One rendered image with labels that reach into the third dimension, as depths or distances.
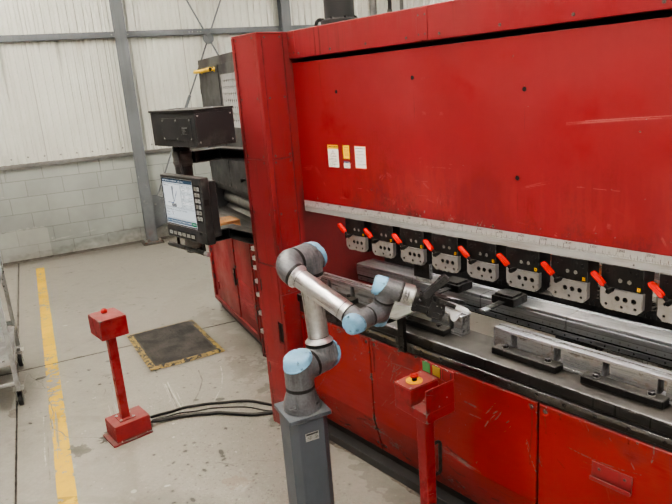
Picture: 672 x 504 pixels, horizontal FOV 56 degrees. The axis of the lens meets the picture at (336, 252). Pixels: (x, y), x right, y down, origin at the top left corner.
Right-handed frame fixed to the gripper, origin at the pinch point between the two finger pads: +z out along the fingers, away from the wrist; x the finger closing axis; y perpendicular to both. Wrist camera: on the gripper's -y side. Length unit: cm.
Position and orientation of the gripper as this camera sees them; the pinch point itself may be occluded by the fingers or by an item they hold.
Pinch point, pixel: (469, 307)
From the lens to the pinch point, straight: 229.3
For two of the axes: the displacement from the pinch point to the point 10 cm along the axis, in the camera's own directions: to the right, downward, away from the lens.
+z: 9.5, 3.0, -0.6
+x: -1.0, 1.3, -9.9
